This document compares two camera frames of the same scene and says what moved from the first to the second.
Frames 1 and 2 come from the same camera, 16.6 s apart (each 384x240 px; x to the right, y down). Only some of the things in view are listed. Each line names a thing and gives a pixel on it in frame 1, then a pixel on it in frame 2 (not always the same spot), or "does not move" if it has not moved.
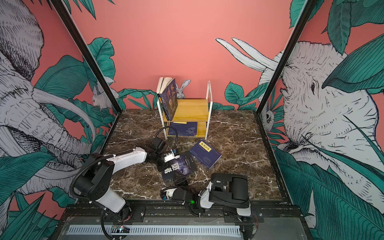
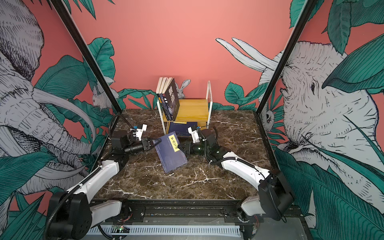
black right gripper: (178, 182) -> (190, 147)
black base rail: (177, 215) does not move
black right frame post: (310, 9) does not move
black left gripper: (166, 165) -> (145, 143)
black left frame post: (87, 55) does not move
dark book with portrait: (169, 99) does not move
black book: (184, 165) -> (172, 99)
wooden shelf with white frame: (198, 111) does not move
